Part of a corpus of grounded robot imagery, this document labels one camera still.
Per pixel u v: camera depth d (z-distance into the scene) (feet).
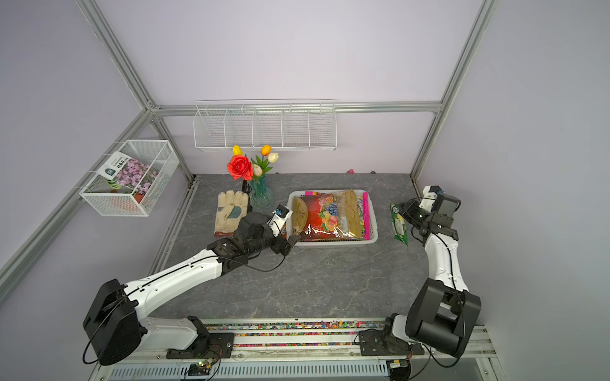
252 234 2.01
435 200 2.41
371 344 2.41
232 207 3.51
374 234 2.90
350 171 4.06
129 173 2.42
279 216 2.23
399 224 2.81
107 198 2.42
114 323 1.31
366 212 3.08
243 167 2.37
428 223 2.05
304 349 2.42
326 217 2.92
